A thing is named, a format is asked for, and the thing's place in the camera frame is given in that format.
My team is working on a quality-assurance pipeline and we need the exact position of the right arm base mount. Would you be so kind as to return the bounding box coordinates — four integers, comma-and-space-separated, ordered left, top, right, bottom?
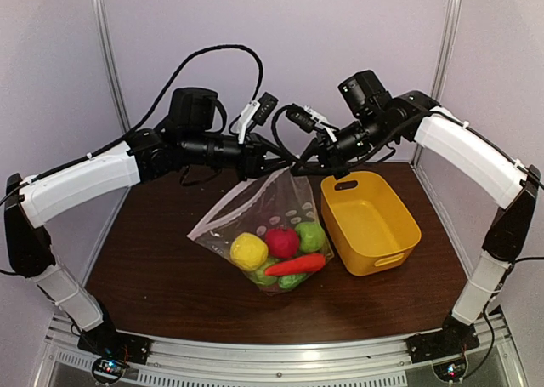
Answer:
405, 328, 480, 363

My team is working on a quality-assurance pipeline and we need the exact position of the orange toy carrot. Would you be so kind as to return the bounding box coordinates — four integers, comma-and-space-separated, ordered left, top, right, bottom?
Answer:
264, 253, 326, 276

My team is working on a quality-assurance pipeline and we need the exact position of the yellow toy lemon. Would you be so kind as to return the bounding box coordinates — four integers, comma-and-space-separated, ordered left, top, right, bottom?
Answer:
229, 232, 269, 271

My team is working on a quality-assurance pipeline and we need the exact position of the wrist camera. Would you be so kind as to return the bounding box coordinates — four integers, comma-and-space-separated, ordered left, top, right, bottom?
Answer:
286, 105, 339, 142
234, 92, 279, 145

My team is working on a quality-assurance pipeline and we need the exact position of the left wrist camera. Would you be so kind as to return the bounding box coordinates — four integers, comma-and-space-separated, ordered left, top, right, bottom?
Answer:
234, 92, 279, 145

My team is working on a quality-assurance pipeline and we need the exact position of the light green toy squash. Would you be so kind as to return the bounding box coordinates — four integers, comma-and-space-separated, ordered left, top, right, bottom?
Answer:
248, 268, 277, 287

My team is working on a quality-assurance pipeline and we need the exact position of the small red toy tomato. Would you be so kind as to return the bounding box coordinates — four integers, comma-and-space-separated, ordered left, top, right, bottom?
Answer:
264, 228, 300, 259

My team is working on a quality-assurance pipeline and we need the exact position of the metal frame post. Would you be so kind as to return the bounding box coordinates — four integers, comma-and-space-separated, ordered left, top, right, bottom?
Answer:
91, 0, 131, 133
431, 0, 462, 100

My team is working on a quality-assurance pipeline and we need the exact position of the front aluminium rail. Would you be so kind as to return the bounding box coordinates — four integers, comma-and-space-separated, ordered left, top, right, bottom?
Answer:
40, 314, 528, 387

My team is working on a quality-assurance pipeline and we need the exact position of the clear zip top bag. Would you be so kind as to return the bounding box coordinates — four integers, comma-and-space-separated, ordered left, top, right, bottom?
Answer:
188, 169, 334, 283

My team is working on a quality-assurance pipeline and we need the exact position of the left black cable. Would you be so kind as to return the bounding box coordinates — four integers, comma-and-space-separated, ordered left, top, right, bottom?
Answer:
0, 43, 264, 205

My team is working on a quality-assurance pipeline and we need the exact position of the left metal frame post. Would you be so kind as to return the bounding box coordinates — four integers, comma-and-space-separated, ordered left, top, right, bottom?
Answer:
91, 0, 131, 133

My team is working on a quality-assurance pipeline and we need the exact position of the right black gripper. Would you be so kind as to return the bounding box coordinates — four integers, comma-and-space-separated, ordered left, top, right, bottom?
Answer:
290, 110, 396, 179

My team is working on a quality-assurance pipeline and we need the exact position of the black cable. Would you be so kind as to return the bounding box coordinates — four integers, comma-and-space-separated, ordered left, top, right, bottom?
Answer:
0, 43, 264, 205
270, 103, 324, 171

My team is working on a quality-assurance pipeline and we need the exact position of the right metal frame post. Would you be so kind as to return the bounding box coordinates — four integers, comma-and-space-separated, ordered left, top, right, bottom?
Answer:
431, 0, 462, 100

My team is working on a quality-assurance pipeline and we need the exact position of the green toy apple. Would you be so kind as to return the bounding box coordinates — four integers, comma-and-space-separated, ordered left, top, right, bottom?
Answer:
295, 221, 326, 253

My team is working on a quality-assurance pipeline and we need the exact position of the yellow plastic basket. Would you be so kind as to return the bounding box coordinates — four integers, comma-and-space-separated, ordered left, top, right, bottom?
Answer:
320, 171, 422, 276

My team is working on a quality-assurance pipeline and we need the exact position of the right black cable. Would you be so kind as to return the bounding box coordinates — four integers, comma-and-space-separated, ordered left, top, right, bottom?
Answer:
270, 103, 324, 171

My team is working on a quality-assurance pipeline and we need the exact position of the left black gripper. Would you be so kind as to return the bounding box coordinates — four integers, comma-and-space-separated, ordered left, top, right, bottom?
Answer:
182, 130, 294, 181

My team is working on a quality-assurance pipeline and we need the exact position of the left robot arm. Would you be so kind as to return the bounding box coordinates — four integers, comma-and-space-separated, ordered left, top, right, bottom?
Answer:
3, 88, 287, 356

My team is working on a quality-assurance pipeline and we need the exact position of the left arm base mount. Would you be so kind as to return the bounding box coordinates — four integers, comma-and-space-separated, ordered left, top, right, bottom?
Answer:
77, 332, 152, 365

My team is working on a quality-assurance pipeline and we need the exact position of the red toy pepper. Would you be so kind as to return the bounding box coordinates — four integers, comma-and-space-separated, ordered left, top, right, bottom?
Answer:
263, 282, 286, 295

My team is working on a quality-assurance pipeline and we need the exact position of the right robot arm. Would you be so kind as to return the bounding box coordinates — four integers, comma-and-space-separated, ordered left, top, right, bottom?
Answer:
292, 70, 541, 355

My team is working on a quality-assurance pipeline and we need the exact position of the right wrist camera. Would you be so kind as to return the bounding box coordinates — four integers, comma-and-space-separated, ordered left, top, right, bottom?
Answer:
286, 105, 339, 142

